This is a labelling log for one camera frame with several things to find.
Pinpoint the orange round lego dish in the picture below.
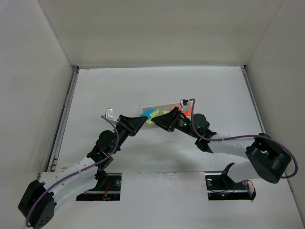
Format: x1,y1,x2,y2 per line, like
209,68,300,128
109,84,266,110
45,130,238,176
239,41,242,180
181,108,191,116

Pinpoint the teal lego brick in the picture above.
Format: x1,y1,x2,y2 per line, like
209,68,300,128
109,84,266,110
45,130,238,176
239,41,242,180
141,107,157,119

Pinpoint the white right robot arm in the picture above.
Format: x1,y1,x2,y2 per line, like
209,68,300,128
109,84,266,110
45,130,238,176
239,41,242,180
152,107,292,184

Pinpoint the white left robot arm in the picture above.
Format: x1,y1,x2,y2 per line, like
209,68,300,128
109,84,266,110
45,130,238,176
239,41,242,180
18,115,147,229

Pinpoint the white divided plastic tray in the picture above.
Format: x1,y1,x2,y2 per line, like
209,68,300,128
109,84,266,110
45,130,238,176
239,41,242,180
141,102,192,126

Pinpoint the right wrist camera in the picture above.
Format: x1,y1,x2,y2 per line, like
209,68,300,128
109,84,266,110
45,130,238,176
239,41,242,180
179,99,189,108

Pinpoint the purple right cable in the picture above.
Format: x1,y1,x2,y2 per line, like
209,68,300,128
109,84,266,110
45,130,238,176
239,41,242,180
187,98,299,179

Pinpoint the purple cable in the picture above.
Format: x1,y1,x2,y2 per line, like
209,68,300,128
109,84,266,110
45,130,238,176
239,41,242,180
187,98,299,179
25,115,120,227

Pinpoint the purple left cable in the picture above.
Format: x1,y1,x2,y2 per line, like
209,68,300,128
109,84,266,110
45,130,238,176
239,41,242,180
25,115,120,227

